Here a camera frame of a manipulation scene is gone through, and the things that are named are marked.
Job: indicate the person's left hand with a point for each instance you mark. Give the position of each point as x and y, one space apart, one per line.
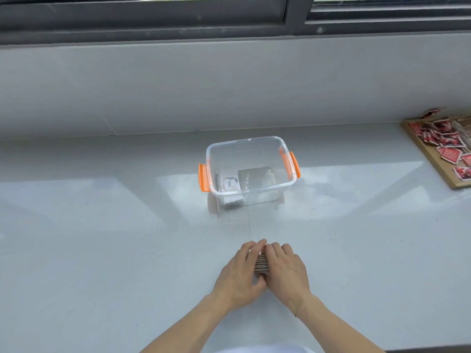
235 281

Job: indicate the person's right hand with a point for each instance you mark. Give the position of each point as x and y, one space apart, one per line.
289 277

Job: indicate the person's right fingers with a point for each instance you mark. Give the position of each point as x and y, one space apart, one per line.
279 251

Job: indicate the person's left thumb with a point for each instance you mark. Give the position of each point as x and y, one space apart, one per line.
260 283

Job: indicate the stack of cards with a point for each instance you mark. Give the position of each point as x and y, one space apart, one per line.
262 266

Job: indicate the person's right forearm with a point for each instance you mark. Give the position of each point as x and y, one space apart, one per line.
333 329

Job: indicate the person's left forearm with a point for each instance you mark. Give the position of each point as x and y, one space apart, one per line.
186 329

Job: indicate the clear plastic box orange latches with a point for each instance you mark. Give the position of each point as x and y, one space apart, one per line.
254 196

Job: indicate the clear plastic packet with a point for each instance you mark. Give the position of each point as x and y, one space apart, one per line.
257 177

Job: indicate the white paper label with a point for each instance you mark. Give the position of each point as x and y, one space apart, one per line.
230 183

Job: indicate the wooden tray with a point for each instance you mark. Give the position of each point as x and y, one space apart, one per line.
438 163

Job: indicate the dark window frame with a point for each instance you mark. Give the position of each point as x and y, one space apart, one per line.
147 21

